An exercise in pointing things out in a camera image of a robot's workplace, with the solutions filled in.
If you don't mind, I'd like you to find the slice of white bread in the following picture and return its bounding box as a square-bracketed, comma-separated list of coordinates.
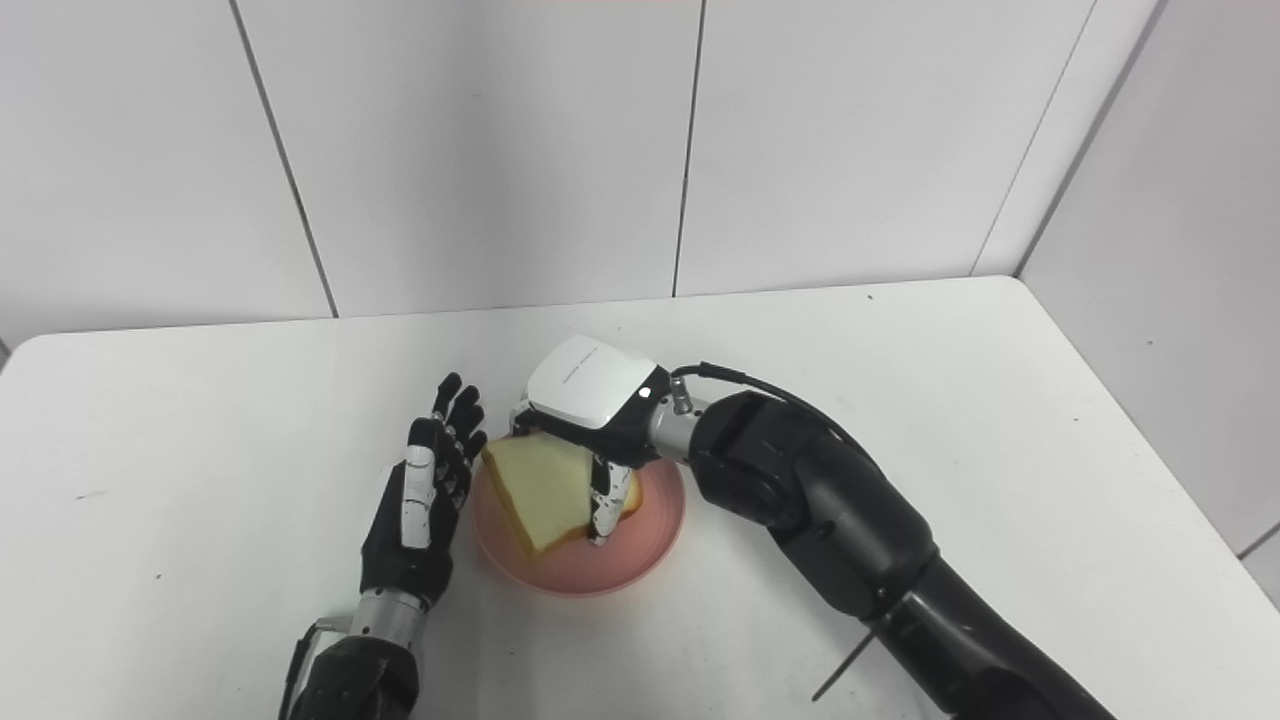
[481, 432, 644, 559]

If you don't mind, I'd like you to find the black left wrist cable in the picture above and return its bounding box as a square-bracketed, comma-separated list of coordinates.
[277, 617, 353, 720]

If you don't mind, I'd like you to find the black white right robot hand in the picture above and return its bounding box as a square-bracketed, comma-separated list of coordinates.
[507, 333, 674, 547]

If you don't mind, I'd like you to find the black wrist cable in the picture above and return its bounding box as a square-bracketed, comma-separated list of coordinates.
[669, 361, 881, 702]
[277, 617, 353, 720]

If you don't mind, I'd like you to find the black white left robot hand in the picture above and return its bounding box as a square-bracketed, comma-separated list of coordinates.
[359, 372, 489, 611]

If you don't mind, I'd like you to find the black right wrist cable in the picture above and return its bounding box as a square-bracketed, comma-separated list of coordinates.
[669, 361, 881, 702]

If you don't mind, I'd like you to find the pink round plate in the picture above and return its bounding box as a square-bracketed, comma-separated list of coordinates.
[470, 438, 688, 599]

